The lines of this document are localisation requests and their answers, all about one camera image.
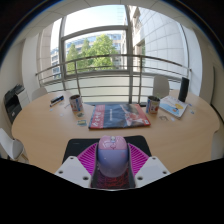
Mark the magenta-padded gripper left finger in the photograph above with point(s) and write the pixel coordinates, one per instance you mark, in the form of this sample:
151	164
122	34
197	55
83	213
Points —
70	170

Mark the white and blue picture book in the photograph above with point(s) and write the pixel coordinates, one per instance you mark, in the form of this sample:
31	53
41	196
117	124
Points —
173	106

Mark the red and white tin can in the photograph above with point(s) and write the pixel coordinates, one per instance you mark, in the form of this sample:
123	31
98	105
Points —
152	105

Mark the red and blue magazine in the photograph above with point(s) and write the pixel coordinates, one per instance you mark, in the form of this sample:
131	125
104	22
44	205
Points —
119	116

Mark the white chair with wooden legs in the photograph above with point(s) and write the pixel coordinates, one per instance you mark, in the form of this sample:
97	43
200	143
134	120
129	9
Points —
10	145

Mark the black and white printer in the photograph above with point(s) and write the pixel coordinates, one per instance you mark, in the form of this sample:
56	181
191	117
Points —
13	102

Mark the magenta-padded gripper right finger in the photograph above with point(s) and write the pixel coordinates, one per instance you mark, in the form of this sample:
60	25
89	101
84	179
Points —
152	170

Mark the blue stapler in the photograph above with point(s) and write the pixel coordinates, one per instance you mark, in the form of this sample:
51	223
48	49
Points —
56	100

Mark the black cylindrical speaker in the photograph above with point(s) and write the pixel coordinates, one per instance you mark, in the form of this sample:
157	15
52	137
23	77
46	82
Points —
183	89

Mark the printed white mug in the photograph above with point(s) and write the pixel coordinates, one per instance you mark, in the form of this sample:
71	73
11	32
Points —
76	103

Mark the grey metal balcony railing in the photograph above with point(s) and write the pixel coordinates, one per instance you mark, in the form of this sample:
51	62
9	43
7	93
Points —
110	59

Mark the pink and lilac computer mouse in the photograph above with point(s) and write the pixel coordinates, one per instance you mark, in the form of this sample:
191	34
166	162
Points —
112	156

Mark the black mouse pad, red-blue print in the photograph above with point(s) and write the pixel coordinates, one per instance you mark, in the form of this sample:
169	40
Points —
78	145

